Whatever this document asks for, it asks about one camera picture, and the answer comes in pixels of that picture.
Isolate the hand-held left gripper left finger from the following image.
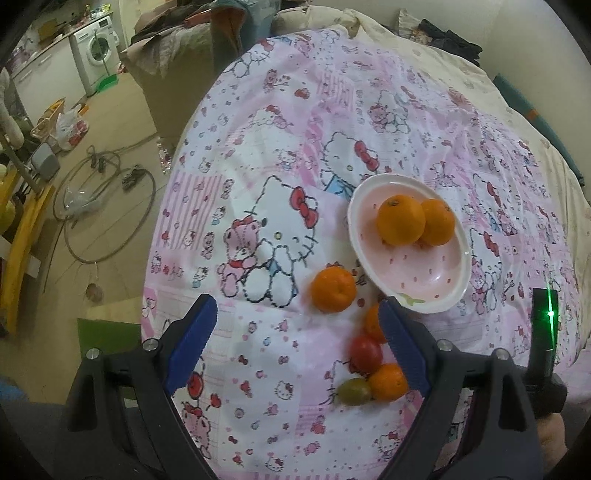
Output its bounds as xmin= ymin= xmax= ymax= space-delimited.
xmin=55 ymin=293 xmax=219 ymax=480

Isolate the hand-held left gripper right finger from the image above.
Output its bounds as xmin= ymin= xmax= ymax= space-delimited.
xmin=369 ymin=296 xmax=546 ymax=480

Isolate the small mandarin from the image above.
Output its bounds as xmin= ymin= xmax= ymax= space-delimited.
xmin=364 ymin=304 xmax=387 ymax=343
xmin=368 ymin=363 xmax=410 ymax=402
xmin=310 ymin=266 xmax=358 ymax=315

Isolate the red tomato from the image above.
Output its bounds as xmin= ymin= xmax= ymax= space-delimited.
xmin=349 ymin=335 xmax=383 ymax=374

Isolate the green tomato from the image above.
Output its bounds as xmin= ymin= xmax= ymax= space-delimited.
xmin=337 ymin=377 xmax=373 ymax=407

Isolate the pink white plate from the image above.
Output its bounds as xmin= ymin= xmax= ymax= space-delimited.
xmin=347 ymin=174 xmax=472 ymax=315

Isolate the person's right hand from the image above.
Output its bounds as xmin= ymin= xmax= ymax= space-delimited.
xmin=536 ymin=413 xmax=570 ymax=480

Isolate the green mat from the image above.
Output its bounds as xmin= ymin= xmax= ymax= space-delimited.
xmin=76 ymin=318 xmax=140 ymax=372

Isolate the large orange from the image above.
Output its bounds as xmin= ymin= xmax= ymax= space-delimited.
xmin=418 ymin=198 xmax=456 ymax=247
xmin=376 ymin=195 xmax=426 ymax=246

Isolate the pink cartoon cat printed blanket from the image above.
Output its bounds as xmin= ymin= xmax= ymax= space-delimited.
xmin=142 ymin=28 xmax=585 ymax=480

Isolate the clear plastic bottle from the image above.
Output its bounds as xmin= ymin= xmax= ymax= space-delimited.
xmin=157 ymin=137 xmax=175 ymax=175

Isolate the teal cloth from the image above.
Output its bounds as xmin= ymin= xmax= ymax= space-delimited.
xmin=491 ymin=73 xmax=588 ymax=182

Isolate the grey box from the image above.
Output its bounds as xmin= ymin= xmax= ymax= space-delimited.
xmin=29 ymin=142 xmax=61 ymax=179

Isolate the white red plastic bag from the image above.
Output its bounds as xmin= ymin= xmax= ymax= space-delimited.
xmin=54 ymin=110 xmax=89 ymax=151

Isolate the pile of clothes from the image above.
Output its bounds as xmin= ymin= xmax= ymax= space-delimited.
xmin=119 ymin=0 xmax=278 ymax=149

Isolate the white cabinet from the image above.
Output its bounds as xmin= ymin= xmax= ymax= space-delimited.
xmin=10 ymin=45 xmax=88 ymax=126

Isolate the white washing machine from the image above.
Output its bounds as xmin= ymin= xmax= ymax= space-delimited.
xmin=69 ymin=15 xmax=122 ymax=96

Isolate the dark clothes pile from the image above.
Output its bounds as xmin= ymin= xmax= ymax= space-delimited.
xmin=414 ymin=18 xmax=484 ymax=62

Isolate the yellow wooden frame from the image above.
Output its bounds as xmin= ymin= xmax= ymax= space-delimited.
xmin=0 ymin=184 xmax=56 ymax=337

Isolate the coiled hose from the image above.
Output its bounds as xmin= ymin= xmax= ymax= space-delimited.
xmin=52 ymin=144 xmax=156 ymax=265

